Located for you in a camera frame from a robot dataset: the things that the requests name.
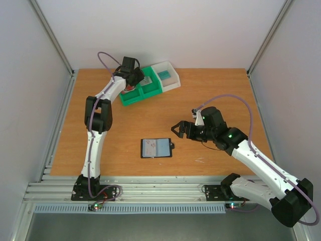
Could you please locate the cherry blossom card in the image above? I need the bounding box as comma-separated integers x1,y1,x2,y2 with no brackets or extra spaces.
140,76,152,86
142,139,156,158

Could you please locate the black leather card holder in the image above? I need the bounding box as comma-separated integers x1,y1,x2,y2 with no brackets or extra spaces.
140,138,175,159

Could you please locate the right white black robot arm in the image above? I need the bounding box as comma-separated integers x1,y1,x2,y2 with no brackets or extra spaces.
171,107,313,227

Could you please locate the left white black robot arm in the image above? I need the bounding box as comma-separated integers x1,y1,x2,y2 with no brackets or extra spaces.
71,57,144,201

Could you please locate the teal card in bin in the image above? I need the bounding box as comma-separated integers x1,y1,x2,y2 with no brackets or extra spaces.
157,70,171,81

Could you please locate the green bin left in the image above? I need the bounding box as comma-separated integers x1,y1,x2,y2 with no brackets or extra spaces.
119,84,143,106

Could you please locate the green bin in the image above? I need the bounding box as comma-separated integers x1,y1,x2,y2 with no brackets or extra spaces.
119,84,143,106
136,66,163,99

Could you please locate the green bin middle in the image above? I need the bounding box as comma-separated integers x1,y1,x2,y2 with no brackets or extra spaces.
136,66,163,99

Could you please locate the white bin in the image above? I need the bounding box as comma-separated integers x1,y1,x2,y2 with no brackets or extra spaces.
151,61,181,92

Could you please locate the right small circuit board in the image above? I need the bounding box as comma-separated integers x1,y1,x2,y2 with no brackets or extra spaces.
225,202,245,210

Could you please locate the small circuit board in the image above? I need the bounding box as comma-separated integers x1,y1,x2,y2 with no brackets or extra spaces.
88,203,104,211
225,202,245,210

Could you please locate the left small circuit board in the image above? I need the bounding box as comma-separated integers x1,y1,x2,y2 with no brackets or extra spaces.
88,203,104,211

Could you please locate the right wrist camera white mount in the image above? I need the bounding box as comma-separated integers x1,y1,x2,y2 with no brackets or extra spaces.
192,109,204,126

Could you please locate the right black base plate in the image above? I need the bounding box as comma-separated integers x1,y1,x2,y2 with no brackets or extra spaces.
201,185,248,202

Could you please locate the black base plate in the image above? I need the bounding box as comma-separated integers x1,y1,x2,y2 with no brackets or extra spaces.
201,185,248,202
71,174,119,201

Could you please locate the grey slotted cable duct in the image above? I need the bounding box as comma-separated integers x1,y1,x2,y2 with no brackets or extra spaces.
34,203,226,214

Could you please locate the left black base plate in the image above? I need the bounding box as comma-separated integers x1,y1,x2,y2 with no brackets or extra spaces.
71,174,119,201

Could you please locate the aluminium frame rail front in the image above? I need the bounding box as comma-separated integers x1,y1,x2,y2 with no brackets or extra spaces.
24,175,299,205

